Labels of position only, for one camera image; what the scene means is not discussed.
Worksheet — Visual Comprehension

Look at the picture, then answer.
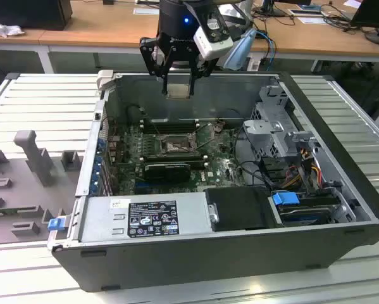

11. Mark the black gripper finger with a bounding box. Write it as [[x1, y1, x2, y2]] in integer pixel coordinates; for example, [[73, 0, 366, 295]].
[[140, 37, 174, 96], [189, 56, 220, 96]]

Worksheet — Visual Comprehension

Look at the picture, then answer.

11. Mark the silver square CPU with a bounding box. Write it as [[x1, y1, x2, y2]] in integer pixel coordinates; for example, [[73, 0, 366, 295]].
[[167, 84, 190, 100]]

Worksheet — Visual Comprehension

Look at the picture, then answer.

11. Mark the black RAM slot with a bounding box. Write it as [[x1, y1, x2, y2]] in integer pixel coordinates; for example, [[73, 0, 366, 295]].
[[143, 125, 199, 134], [140, 152, 204, 161], [144, 118, 200, 127], [116, 159, 209, 168]]

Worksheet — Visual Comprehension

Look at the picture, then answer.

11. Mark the CPU socket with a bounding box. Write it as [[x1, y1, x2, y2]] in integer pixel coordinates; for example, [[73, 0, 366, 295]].
[[156, 132, 200, 156]]

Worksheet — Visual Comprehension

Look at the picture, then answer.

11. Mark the wooden desk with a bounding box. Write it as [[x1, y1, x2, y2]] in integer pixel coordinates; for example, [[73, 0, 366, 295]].
[[0, 0, 379, 75]]

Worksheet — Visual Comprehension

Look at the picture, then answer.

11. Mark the black round board component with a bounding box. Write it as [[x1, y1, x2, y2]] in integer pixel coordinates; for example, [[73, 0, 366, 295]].
[[127, 106, 142, 124]]

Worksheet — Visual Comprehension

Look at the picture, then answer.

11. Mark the grey metal drive cage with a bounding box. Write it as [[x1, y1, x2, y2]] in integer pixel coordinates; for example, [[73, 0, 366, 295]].
[[242, 84, 323, 159]]

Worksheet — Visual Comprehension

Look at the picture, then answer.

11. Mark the green motherboard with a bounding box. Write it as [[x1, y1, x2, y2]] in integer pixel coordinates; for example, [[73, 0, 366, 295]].
[[113, 122, 250, 196]]

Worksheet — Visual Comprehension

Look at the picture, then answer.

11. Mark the black graphics card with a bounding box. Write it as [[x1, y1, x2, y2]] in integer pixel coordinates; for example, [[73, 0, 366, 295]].
[[144, 163, 192, 183]]

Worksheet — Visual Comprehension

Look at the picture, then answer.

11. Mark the black computer tower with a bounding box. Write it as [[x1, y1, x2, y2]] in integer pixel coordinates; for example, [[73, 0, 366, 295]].
[[0, 0, 73, 32]]

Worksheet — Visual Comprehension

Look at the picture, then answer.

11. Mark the black plastic shroud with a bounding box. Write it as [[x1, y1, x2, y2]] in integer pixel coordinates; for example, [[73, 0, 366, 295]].
[[204, 186, 283, 232]]

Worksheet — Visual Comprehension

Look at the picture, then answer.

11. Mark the crumpled white paper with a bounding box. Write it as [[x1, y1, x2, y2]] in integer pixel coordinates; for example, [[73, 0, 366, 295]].
[[0, 18, 25, 38]]

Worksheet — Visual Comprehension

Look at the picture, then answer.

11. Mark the hard disk in blue carrier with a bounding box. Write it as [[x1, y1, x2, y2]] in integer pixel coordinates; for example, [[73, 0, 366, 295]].
[[271, 189, 334, 227]]

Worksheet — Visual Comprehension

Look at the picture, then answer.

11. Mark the black label sticker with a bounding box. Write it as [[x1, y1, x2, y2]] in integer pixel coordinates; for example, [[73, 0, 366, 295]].
[[127, 199, 178, 238]]

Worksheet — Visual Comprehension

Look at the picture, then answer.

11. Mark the grey power supply unit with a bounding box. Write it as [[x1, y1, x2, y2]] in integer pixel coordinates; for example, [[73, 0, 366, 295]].
[[80, 193, 214, 243]]

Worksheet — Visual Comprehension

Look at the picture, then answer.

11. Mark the black monitor with stand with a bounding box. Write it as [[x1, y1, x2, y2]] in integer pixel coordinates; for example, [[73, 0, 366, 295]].
[[350, 0, 379, 48]]

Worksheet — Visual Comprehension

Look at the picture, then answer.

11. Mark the grey parts rack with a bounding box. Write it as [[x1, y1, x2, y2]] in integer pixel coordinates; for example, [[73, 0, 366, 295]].
[[0, 129, 84, 246]]

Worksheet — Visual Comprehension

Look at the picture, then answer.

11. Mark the blue case latch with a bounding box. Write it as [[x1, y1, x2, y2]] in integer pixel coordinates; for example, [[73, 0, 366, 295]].
[[48, 217, 66, 231]]

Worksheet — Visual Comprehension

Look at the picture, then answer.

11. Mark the black open PC case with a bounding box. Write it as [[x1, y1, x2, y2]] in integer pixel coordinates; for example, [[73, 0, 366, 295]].
[[46, 70, 379, 294]]

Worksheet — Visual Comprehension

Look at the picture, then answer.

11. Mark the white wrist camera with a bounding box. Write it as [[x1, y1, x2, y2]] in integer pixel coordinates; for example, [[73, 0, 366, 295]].
[[193, 9, 233, 60]]

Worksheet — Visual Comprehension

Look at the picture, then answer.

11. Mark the blue cable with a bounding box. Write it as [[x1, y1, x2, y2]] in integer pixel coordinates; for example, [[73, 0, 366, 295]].
[[255, 28, 277, 61]]

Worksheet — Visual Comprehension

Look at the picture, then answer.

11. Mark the yellow red wire bundle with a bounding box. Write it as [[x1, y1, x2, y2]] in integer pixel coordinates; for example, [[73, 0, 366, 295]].
[[283, 150, 323, 191]]

